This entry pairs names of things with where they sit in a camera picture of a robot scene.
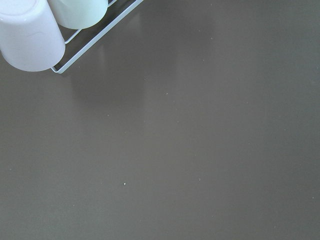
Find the white cup on rack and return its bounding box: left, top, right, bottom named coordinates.
left=47, top=0, right=109, bottom=30

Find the pink cup on rack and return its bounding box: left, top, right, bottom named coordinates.
left=0, top=0, right=66, bottom=72

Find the white wire cup rack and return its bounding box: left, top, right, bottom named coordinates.
left=51, top=0, right=142, bottom=74

